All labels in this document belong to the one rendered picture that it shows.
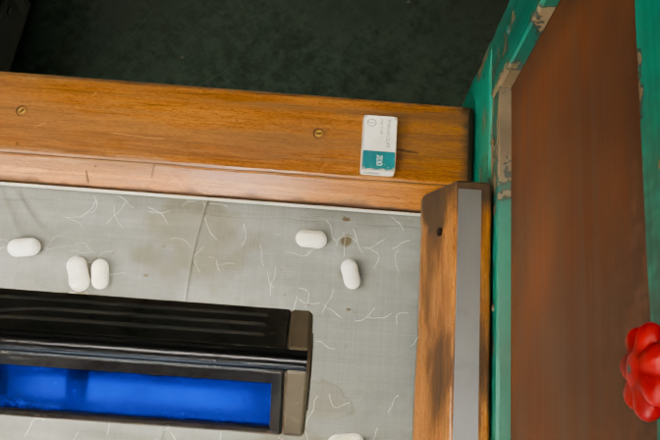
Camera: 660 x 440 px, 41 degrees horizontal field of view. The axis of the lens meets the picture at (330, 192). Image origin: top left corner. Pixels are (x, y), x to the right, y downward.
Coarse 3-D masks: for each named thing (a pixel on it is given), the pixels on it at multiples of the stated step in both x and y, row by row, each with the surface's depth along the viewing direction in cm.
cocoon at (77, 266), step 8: (80, 256) 89; (72, 264) 88; (80, 264) 88; (72, 272) 88; (80, 272) 88; (72, 280) 88; (80, 280) 88; (88, 280) 88; (72, 288) 88; (80, 288) 88
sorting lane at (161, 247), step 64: (0, 192) 92; (64, 192) 92; (128, 192) 93; (0, 256) 90; (64, 256) 90; (128, 256) 91; (192, 256) 91; (256, 256) 91; (320, 256) 91; (384, 256) 92; (320, 320) 89; (384, 320) 90; (320, 384) 87; (384, 384) 88
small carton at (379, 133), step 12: (372, 120) 91; (384, 120) 92; (396, 120) 92; (372, 132) 91; (384, 132) 91; (396, 132) 91; (372, 144) 91; (384, 144) 91; (396, 144) 91; (372, 156) 90; (384, 156) 90; (360, 168) 90; (372, 168) 90; (384, 168) 90
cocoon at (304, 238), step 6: (300, 234) 90; (306, 234) 90; (312, 234) 90; (318, 234) 90; (324, 234) 91; (300, 240) 90; (306, 240) 90; (312, 240) 90; (318, 240) 90; (324, 240) 90; (306, 246) 90; (312, 246) 90; (318, 246) 90
